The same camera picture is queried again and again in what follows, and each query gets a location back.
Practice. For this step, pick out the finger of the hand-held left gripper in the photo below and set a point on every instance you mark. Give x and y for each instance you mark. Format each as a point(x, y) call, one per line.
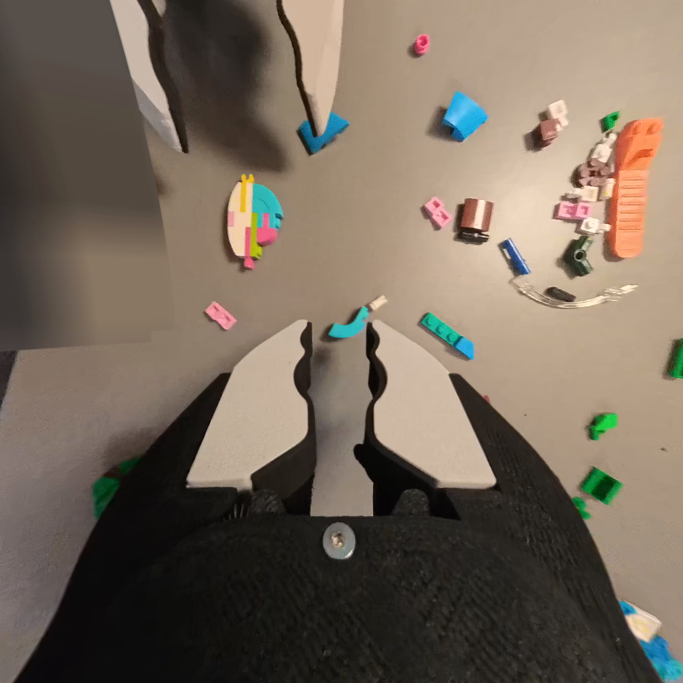
point(140, 58)
point(320, 53)

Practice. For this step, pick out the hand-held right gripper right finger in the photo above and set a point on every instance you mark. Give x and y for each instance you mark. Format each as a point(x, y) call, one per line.
point(421, 416)

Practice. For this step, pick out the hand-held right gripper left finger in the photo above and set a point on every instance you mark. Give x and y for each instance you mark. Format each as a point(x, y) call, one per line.
point(256, 405)

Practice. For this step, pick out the blue angled lego piece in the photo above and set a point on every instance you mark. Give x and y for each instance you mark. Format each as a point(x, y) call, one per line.
point(312, 140)

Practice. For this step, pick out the teal curved lego piece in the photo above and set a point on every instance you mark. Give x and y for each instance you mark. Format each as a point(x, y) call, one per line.
point(344, 329)

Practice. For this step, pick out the colourful oval lego assembly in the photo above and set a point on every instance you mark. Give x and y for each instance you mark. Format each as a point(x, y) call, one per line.
point(251, 221)

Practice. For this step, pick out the teal and blue lego plate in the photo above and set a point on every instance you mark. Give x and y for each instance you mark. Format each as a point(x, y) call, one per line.
point(447, 336)

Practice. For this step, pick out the pink lego plate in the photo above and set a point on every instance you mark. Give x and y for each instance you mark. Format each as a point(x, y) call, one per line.
point(438, 212)
point(221, 315)

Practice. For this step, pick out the pink round lego stud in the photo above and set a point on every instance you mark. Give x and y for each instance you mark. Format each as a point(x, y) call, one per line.
point(421, 45)

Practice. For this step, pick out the small white lego peg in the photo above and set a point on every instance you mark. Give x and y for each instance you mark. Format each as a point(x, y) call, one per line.
point(378, 302)

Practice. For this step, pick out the blue curved lego slope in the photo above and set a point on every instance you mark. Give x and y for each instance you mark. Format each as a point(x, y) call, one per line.
point(463, 115)

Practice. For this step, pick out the green lego base build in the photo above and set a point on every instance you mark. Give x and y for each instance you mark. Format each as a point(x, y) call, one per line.
point(105, 488)

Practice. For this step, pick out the green lego leaf piece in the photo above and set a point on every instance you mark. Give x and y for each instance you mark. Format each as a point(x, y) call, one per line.
point(603, 425)

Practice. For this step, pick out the tiny green lego piece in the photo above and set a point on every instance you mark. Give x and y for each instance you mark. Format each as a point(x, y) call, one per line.
point(581, 508)

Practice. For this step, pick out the blue lego pin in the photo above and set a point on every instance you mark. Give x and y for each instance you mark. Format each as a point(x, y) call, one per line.
point(515, 257)

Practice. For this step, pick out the small black lego piece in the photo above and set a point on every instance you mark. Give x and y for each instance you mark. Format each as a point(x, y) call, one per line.
point(560, 294)

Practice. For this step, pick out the green ridged lego plate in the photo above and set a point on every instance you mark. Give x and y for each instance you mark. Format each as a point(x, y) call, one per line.
point(601, 485)

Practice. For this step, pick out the transparent curved lego piece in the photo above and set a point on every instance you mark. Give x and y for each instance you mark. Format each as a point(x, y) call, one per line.
point(579, 303)

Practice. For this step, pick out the brown lego panel piece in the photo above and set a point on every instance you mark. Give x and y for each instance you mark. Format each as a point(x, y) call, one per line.
point(476, 215)

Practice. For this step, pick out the dark green lego connector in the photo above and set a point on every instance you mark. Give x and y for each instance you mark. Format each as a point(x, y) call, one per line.
point(578, 259)

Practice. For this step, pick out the brown and white lego bricks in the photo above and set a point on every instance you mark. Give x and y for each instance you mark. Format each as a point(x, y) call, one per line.
point(548, 129)

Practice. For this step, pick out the long green lego piece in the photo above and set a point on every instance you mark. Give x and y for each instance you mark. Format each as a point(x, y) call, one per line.
point(676, 358)

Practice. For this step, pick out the small white brown lego cluster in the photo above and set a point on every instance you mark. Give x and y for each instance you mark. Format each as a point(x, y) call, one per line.
point(584, 205)

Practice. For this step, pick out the small green lego piece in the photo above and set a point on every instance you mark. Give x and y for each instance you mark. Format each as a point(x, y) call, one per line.
point(609, 121)

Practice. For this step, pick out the scattered colourful lego pile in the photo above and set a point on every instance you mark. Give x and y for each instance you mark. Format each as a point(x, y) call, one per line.
point(653, 645)

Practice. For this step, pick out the orange brick separator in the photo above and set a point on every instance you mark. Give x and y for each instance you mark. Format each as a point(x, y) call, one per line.
point(632, 197)

